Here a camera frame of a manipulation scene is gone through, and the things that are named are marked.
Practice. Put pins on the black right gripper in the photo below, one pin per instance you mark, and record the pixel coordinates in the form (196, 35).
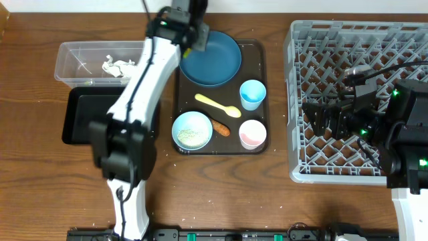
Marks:
(325, 112)

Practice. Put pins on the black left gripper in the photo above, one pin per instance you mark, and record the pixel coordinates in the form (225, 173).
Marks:
(202, 40)

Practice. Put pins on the yellow snack wrapper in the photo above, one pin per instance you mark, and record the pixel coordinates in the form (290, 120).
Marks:
(187, 52)

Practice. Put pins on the pink cup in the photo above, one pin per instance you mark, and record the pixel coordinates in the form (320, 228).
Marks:
(252, 134)

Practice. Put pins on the light blue cup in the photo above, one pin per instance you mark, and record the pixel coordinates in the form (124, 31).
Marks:
(252, 94)

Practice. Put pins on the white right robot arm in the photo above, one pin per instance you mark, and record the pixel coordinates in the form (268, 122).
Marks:
(400, 137)

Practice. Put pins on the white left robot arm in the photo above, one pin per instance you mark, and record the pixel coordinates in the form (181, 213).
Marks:
(122, 142)

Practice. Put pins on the grey dishwasher rack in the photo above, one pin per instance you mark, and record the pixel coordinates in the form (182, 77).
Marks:
(316, 55)

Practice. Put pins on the dark blue plate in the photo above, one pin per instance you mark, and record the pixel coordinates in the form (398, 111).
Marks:
(219, 63)

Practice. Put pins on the dark brown serving tray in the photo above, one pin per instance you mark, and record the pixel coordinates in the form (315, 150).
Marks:
(252, 68)

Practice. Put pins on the cream plastic spoon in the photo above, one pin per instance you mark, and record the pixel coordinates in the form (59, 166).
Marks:
(231, 111)

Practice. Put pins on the crumpled white paper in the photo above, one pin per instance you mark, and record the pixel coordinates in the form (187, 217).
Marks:
(119, 68)

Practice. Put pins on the orange carrot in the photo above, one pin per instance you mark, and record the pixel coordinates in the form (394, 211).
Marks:
(220, 128)

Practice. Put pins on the light blue bowl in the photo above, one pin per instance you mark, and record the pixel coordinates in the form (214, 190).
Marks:
(191, 131)

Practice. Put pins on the clear plastic bin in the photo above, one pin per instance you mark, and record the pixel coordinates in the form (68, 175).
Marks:
(80, 63)

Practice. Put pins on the black square bin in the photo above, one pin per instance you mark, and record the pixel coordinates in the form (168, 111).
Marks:
(84, 105)

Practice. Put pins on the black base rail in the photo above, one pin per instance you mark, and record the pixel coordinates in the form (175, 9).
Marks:
(296, 232)

